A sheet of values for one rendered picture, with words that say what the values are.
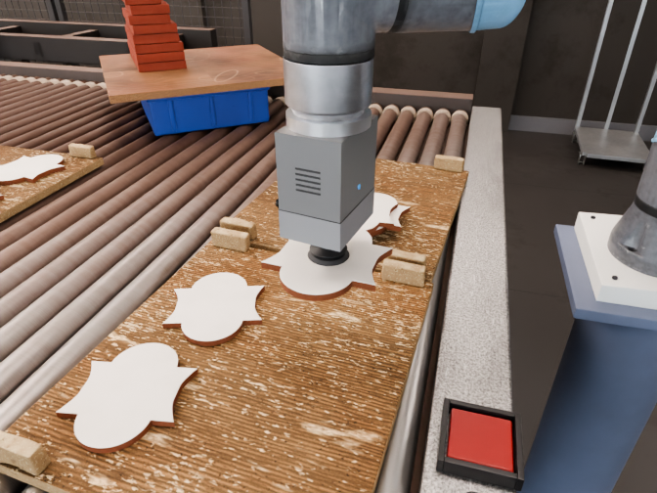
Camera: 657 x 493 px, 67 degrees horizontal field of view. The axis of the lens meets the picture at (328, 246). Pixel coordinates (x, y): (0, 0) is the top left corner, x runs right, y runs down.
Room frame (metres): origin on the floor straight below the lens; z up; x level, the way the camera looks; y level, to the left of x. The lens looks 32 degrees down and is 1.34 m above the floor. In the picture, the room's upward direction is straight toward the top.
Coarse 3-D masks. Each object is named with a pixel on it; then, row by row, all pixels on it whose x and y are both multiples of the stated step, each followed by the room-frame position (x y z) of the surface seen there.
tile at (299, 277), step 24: (288, 240) 0.46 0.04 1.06; (360, 240) 0.46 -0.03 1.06; (264, 264) 0.42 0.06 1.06; (288, 264) 0.41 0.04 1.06; (312, 264) 0.41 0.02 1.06; (360, 264) 0.41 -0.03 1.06; (288, 288) 0.37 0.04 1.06; (312, 288) 0.37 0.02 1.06; (336, 288) 0.37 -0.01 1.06; (360, 288) 0.38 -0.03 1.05
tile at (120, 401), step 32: (128, 352) 0.41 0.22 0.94; (160, 352) 0.41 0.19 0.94; (96, 384) 0.36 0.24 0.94; (128, 384) 0.36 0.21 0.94; (160, 384) 0.36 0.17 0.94; (64, 416) 0.33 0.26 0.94; (96, 416) 0.32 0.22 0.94; (128, 416) 0.32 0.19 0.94; (160, 416) 0.32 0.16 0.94; (96, 448) 0.29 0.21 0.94
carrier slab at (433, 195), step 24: (384, 168) 0.95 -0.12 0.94; (408, 168) 0.95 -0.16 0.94; (432, 168) 0.95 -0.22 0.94; (264, 192) 0.84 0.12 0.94; (384, 192) 0.84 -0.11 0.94; (408, 192) 0.84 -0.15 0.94; (432, 192) 0.84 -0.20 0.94; (456, 192) 0.84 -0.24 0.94; (240, 216) 0.75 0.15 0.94; (264, 216) 0.75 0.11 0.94; (408, 216) 0.75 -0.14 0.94; (432, 216) 0.75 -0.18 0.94; (264, 240) 0.67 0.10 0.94; (384, 240) 0.67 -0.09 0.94; (408, 240) 0.67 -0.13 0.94; (432, 240) 0.67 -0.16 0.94; (432, 264) 0.60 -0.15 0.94
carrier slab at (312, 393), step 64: (256, 256) 0.62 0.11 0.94; (128, 320) 0.47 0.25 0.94; (320, 320) 0.47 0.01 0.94; (384, 320) 0.47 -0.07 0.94; (64, 384) 0.37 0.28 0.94; (192, 384) 0.37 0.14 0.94; (256, 384) 0.37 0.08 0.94; (320, 384) 0.37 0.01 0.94; (384, 384) 0.37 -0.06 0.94; (64, 448) 0.29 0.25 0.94; (128, 448) 0.29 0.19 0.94; (192, 448) 0.29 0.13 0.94; (256, 448) 0.29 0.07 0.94; (320, 448) 0.29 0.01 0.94; (384, 448) 0.29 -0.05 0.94
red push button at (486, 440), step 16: (464, 416) 0.33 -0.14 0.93; (480, 416) 0.33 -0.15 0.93; (464, 432) 0.31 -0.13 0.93; (480, 432) 0.31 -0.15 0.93; (496, 432) 0.31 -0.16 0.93; (448, 448) 0.30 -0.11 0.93; (464, 448) 0.30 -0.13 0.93; (480, 448) 0.30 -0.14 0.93; (496, 448) 0.30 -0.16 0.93; (512, 448) 0.30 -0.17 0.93; (480, 464) 0.28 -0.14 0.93; (496, 464) 0.28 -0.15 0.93; (512, 464) 0.28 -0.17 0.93
